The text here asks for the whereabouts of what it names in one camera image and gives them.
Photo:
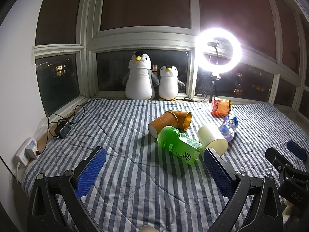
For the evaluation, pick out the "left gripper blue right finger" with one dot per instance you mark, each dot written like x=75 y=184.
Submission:
x=264 y=213

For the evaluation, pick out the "cream white paper cup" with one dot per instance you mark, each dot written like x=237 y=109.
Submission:
x=210 y=137

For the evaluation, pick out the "green tea bottle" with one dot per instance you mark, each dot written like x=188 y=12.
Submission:
x=187 y=149

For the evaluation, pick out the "small plush penguin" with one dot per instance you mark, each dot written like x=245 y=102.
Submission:
x=169 y=83

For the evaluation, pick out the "gold lined brown paper cup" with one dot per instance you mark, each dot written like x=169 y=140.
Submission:
x=184 y=119

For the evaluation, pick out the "white power strip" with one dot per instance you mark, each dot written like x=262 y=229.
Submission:
x=21 y=157

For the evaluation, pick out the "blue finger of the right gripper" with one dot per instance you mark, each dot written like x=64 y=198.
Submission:
x=298 y=151

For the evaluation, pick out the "orange snack bag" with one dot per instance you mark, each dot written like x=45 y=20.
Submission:
x=221 y=107

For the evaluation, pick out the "black power strip on sill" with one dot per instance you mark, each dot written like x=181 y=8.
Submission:
x=188 y=100

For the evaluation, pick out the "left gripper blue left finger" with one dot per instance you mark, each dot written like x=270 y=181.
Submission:
x=44 y=212

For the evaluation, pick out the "white wall plug charger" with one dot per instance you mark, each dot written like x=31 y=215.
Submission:
x=32 y=151

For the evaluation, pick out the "large plush penguin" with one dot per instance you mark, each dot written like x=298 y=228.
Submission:
x=139 y=81

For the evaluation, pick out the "white ring light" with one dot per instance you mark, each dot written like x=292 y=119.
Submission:
x=219 y=43

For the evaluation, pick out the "black tripod stand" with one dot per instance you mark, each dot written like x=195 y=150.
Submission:
x=206 y=86

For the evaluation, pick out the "clear blue water bottle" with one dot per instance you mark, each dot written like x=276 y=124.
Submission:
x=228 y=127

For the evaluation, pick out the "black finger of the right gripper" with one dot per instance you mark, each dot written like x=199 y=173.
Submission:
x=276 y=159

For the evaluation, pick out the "black power adapter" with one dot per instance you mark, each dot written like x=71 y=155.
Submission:
x=62 y=130

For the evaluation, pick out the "white window frame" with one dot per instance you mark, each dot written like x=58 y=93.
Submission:
x=83 y=47

